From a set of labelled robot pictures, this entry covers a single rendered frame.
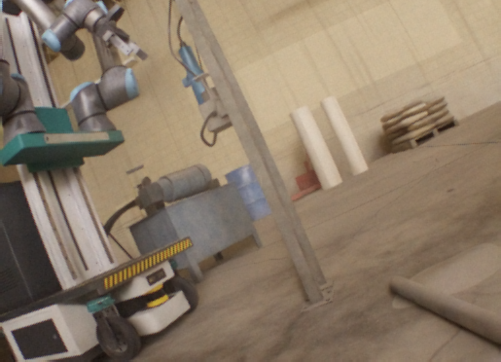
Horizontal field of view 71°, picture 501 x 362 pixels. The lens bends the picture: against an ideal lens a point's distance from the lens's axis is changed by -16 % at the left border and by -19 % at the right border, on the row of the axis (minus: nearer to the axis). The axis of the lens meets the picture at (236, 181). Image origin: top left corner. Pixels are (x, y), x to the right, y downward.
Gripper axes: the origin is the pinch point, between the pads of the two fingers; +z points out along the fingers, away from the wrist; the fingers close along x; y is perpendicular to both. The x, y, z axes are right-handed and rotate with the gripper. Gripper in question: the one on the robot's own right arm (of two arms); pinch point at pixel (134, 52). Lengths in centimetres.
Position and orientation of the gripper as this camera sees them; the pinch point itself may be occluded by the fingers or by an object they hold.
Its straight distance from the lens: 136.7
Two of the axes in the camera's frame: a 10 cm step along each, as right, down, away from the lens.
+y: -6.4, 7.4, 2.2
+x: -1.6, 1.5, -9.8
